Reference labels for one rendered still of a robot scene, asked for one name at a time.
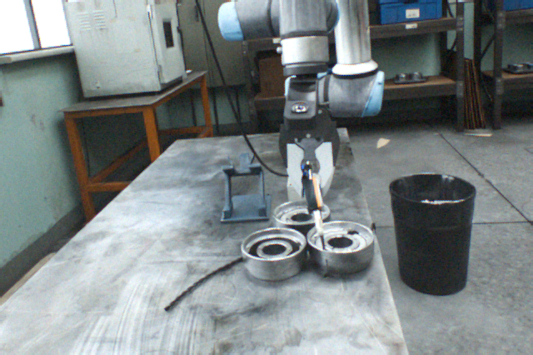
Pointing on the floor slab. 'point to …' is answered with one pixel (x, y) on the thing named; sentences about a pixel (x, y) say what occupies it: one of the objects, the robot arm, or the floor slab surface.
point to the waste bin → (433, 230)
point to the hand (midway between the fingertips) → (311, 190)
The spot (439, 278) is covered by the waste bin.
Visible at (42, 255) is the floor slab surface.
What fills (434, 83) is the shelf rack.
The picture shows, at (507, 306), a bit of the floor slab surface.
